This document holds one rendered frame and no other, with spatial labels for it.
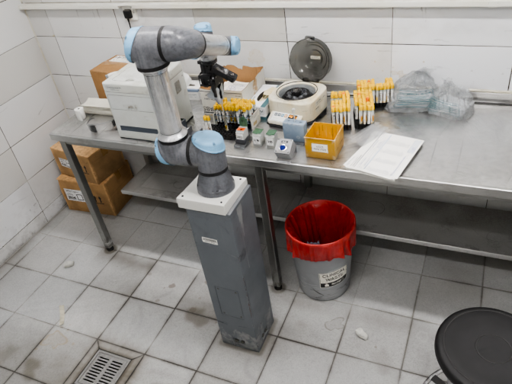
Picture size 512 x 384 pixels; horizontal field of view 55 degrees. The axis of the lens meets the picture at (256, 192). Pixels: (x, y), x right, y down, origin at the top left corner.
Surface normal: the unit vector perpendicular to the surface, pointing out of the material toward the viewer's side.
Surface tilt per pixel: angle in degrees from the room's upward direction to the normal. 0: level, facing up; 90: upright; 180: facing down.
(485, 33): 90
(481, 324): 3
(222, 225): 90
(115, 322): 0
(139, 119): 90
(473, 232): 0
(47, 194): 90
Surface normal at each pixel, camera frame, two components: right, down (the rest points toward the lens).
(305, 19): -0.39, 0.59
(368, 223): -0.13, -0.79
